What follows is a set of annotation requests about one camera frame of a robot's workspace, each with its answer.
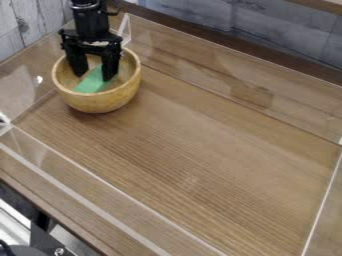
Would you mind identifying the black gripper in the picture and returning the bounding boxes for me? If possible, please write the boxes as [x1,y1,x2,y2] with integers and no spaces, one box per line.
[59,0,123,81]

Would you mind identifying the green rectangular block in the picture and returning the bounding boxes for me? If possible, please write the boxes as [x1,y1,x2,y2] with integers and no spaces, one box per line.
[72,65,118,93]

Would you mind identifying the wooden bowl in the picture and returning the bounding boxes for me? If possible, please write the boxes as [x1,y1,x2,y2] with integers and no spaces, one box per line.
[51,48,142,113]

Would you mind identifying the clear acrylic tray walls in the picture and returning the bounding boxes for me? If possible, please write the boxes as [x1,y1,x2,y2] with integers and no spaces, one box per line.
[0,18,342,256]

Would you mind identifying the black metal bracket with screw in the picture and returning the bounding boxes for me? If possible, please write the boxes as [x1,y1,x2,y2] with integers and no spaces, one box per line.
[29,223,92,256]

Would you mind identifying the black cable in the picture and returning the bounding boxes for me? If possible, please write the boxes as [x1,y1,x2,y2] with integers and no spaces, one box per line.
[0,238,15,256]

